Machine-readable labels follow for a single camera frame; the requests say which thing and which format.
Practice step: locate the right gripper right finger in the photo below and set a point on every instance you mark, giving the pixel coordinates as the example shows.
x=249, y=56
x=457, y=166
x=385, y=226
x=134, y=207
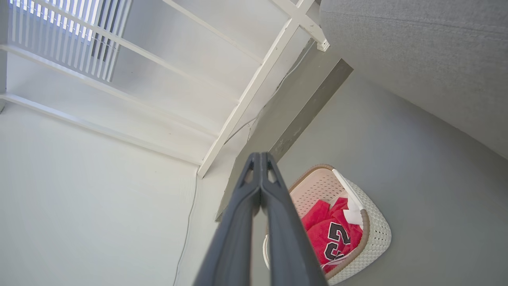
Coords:
x=287, y=246

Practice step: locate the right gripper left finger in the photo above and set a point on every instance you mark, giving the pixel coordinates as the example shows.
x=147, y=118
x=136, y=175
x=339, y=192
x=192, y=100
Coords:
x=234, y=242

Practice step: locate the cream perforated plastic laundry basket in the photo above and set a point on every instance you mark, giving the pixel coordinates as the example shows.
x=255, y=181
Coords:
x=377, y=234

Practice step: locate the red basketball jersey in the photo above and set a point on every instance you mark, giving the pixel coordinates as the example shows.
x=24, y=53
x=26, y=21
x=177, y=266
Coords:
x=321, y=230

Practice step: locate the white cloth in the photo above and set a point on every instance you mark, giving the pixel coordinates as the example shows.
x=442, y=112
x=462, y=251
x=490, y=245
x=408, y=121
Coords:
x=353, y=216

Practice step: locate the grey raised concrete platform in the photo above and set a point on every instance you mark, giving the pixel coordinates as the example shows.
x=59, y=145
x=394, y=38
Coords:
x=293, y=103

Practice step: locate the white wooden railing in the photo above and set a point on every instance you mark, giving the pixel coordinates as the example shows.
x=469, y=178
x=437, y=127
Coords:
x=254, y=85

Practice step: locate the grey fabric sofa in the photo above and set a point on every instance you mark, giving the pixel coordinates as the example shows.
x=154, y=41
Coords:
x=428, y=59

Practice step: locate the white slatted window blind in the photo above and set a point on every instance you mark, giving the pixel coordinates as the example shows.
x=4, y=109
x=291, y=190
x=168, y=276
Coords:
x=67, y=35

